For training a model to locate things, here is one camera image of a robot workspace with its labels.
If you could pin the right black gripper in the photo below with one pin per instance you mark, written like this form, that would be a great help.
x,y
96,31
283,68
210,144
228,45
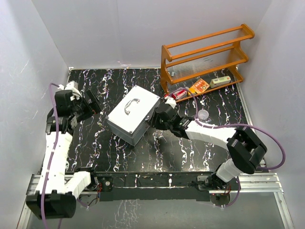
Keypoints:
x,y
155,122

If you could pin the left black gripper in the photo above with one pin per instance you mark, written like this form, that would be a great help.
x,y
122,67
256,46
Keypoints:
x,y
93,108

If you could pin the grey metal case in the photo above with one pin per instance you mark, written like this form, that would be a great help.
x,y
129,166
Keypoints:
x,y
129,119

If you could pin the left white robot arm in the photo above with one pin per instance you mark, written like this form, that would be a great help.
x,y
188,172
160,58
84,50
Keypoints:
x,y
55,197

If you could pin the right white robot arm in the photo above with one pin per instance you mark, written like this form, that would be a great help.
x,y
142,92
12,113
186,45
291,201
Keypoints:
x,y
245,148

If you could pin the red white medicine box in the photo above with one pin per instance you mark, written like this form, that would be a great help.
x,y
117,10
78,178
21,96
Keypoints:
x,y
179,94

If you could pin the orange patterned medicine packet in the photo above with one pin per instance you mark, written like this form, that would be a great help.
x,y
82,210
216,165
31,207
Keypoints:
x,y
200,86

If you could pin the white green medicine box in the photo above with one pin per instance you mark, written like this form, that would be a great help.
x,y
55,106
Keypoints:
x,y
220,81

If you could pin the clear plastic round container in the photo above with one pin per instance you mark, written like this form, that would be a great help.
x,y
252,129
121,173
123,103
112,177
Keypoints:
x,y
203,115

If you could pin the wooden three-tier shelf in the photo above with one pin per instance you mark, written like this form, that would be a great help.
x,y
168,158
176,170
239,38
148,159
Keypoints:
x,y
193,59

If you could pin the black front base bar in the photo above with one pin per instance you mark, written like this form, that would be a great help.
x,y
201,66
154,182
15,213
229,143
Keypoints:
x,y
159,186

